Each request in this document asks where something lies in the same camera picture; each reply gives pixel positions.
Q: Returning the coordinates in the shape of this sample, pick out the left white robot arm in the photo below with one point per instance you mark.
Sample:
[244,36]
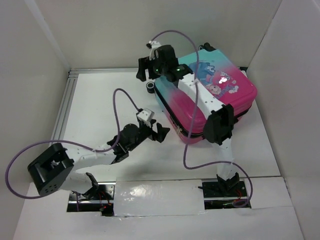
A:
[57,167]

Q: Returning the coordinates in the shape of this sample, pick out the pink hard-shell suitcase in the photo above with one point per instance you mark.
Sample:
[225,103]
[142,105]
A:
[229,84]

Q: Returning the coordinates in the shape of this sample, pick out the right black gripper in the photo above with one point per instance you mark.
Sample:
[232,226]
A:
[149,66]

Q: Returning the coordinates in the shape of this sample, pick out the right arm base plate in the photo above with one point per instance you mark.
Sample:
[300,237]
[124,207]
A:
[216,198]

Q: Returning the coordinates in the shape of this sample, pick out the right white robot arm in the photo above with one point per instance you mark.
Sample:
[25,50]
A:
[189,104]

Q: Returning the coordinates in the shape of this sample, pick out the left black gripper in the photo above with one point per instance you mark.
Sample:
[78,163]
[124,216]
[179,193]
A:
[161,131]

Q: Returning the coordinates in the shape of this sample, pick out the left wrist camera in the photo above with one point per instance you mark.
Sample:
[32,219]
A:
[146,116]

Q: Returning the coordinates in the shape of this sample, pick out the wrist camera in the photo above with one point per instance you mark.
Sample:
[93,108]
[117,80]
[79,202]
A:
[153,45]
[146,116]

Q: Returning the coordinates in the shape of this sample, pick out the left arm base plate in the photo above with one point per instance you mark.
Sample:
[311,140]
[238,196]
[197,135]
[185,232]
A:
[100,200]

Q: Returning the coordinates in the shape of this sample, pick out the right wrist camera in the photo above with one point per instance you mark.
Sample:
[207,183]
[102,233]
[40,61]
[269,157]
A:
[153,45]

